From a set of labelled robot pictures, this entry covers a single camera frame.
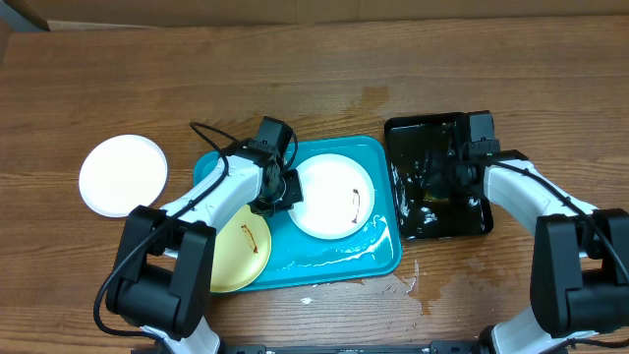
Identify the black rectangular tray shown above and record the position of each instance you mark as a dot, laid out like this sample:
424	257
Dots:
406	140

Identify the green yellow sponge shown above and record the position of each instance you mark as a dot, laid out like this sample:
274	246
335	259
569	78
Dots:
436	198

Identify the white plate with stain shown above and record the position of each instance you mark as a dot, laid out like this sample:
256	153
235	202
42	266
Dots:
122	173

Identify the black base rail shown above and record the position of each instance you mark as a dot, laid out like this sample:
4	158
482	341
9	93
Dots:
435	347

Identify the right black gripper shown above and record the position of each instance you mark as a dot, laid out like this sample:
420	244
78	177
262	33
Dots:
465	189

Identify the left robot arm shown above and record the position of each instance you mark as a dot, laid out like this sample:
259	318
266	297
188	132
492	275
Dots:
159	287

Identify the cardboard backdrop panel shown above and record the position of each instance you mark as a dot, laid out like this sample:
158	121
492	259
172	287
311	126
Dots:
41	14

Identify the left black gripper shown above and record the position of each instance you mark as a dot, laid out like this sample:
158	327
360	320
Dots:
294	194

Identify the yellow plate with stain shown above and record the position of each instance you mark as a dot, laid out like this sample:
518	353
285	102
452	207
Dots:
242	251

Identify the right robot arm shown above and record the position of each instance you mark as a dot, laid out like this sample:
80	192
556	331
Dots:
579	277

